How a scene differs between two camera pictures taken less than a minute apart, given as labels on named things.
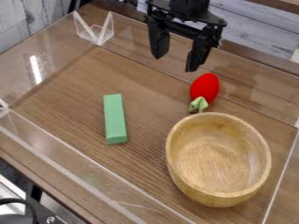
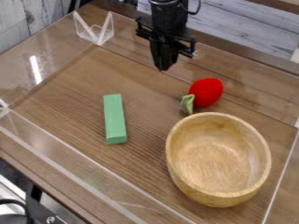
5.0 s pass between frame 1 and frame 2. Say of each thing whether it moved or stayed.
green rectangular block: stayed
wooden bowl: stayed
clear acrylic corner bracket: stayed
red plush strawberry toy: moved
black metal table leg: stayed
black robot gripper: moved
